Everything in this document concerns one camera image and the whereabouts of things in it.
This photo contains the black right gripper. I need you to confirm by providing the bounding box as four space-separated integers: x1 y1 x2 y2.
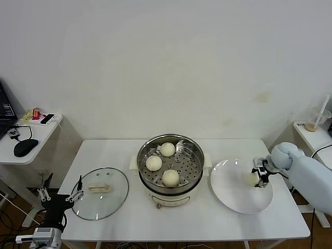
250 165 272 188

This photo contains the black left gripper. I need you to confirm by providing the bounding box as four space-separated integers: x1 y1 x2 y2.
37 173 85 229

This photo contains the white steamed baozi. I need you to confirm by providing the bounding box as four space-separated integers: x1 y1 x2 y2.
162 169 180 188
160 142 176 157
145 155 163 172
245 174 260 188

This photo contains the glass lid with cream handle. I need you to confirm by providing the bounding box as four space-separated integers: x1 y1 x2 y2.
71 167 130 222

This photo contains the perforated steel steamer basket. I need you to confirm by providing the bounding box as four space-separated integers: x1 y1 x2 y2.
136 133 205 194

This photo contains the white round plate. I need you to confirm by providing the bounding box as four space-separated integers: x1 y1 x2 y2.
210 158 274 215

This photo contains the black computer mouse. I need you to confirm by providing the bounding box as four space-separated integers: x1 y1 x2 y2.
13 139 39 158

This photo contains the white side desk with laptop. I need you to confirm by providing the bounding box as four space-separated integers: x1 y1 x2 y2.
0 113 64 229

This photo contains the white side desk with cup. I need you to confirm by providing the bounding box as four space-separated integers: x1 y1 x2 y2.
293 120 332 229

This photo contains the white flat device under phone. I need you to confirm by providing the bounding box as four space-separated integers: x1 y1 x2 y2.
30 115 58 127

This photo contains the black smartphone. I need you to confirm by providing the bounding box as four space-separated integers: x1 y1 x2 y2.
39 113 57 125

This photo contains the pink orange small package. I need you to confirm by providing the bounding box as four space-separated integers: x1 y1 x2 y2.
31 107 44 121

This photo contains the yellow snack packet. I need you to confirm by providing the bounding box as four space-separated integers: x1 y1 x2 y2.
21 109 34 122

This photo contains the clear plastic drink cup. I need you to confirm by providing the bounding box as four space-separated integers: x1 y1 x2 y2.
305 108 332 133

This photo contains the cream electric cooker pot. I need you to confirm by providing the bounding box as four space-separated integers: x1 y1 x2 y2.
129 153 212 210

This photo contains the white drinking straw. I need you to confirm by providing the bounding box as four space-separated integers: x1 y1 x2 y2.
314 95 330 129

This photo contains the black laptop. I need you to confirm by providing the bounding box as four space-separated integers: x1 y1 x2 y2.
0 79 19 142

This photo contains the white floor cable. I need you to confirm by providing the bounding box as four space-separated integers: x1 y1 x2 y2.
0 191 42 226

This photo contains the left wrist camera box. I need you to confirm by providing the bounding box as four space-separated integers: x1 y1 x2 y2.
15 227 57 244

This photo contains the black floor cable bundle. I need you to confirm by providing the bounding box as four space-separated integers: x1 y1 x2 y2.
0 207 29 249

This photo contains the black hanging power cable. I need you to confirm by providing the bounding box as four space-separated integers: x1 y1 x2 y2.
289 142 332 249

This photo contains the black dongle with cable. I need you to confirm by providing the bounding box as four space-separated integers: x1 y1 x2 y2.
7 123 34 143

